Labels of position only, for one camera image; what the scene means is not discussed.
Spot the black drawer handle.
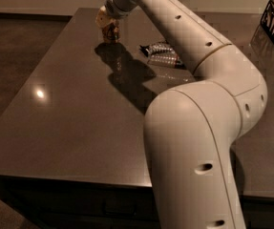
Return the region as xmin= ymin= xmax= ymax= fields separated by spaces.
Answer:
xmin=103 ymin=203 xmax=137 ymax=217

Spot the orange soda can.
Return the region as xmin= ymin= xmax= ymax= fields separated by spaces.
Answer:
xmin=102 ymin=20 xmax=120 ymax=44

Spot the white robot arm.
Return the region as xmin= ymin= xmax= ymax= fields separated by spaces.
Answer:
xmin=96 ymin=0 xmax=267 ymax=229

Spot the rxbar chocolate wrapper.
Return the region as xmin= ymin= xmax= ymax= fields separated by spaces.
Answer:
xmin=138 ymin=40 xmax=177 ymax=58

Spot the clear plastic water bottle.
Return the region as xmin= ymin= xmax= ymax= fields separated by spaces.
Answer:
xmin=148 ymin=52 xmax=185 ymax=69

